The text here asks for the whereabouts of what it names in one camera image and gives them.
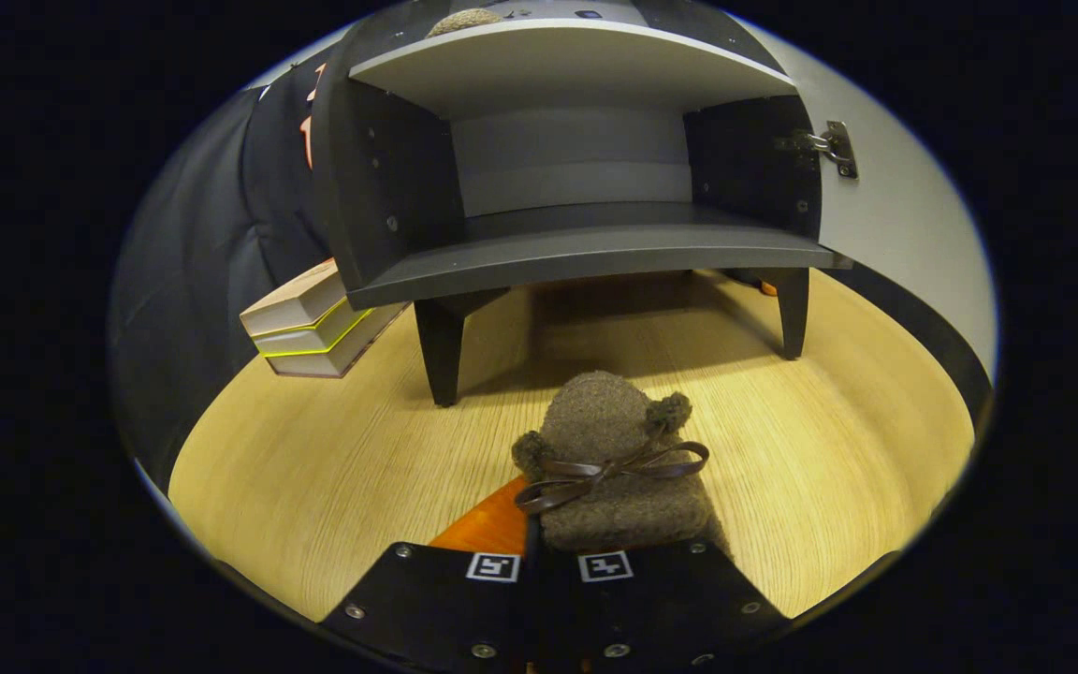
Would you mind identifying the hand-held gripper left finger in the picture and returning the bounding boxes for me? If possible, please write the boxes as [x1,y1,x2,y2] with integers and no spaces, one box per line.
[319,476,535,674]

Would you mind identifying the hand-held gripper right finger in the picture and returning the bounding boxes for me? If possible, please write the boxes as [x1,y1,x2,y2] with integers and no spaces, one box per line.
[539,538,793,674]

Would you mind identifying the brown fuzzy shoe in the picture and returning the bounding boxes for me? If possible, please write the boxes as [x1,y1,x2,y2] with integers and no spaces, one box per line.
[511,370,732,563]
[427,7,507,38]

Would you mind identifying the dark grey shoe cabinet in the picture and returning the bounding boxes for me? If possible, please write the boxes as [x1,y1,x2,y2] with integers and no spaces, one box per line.
[310,0,853,408]

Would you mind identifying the metal door hinge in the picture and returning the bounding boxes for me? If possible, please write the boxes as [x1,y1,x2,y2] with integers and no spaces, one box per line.
[776,120,860,181]

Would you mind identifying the yellow edged book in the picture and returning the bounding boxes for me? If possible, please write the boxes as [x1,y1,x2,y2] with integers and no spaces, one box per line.
[254,298,376,359]

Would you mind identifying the black backdrop cloth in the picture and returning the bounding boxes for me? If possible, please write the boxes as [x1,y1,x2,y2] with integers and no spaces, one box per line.
[109,47,343,488]

